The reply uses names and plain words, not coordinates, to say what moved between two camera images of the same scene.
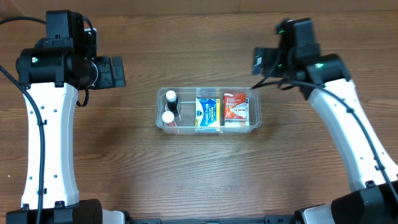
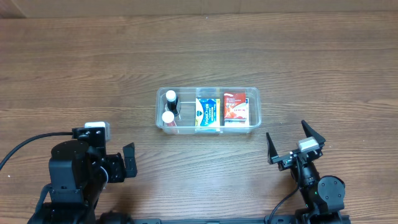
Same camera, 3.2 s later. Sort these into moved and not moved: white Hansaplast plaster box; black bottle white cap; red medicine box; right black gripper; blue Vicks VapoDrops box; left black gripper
Moved: left black gripper; right black gripper
Not moved: red medicine box; blue Vicks VapoDrops box; white Hansaplast plaster box; black bottle white cap
